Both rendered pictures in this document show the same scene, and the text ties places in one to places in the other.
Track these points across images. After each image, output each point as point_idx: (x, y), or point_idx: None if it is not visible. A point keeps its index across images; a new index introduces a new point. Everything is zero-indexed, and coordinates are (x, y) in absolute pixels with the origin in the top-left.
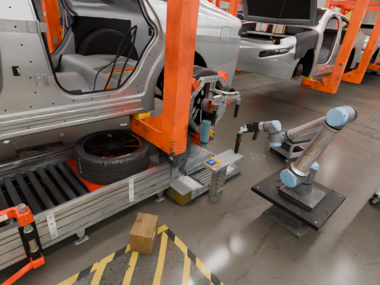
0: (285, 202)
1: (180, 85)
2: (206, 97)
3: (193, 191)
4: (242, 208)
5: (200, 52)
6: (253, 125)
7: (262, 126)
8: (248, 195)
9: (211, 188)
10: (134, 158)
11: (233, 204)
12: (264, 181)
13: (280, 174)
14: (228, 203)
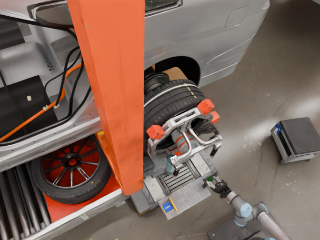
0: None
1: (124, 170)
2: (177, 131)
3: (153, 204)
4: (199, 230)
5: (186, 54)
6: (223, 190)
7: (229, 201)
8: (213, 211)
9: None
10: (87, 191)
11: (191, 223)
12: (225, 225)
13: None
14: (186, 221)
